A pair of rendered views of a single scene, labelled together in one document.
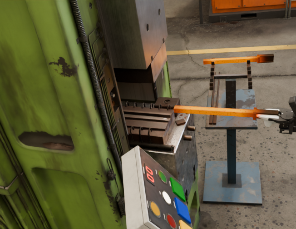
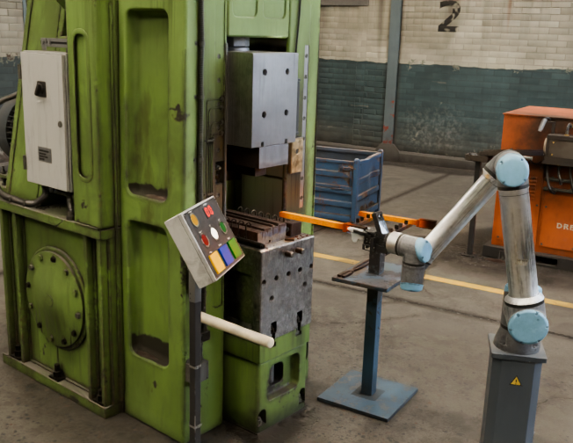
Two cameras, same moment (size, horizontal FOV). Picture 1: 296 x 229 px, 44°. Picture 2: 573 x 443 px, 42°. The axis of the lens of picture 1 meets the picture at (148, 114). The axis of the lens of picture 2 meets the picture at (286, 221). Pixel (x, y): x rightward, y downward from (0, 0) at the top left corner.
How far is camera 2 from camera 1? 2.04 m
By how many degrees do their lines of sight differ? 25
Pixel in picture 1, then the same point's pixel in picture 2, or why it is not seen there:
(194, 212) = (291, 387)
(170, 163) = (257, 264)
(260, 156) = (426, 387)
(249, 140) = (425, 370)
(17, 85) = (144, 134)
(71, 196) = (153, 270)
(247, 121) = (380, 284)
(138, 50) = (248, 128)
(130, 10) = (248, 91)
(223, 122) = (354, 279)
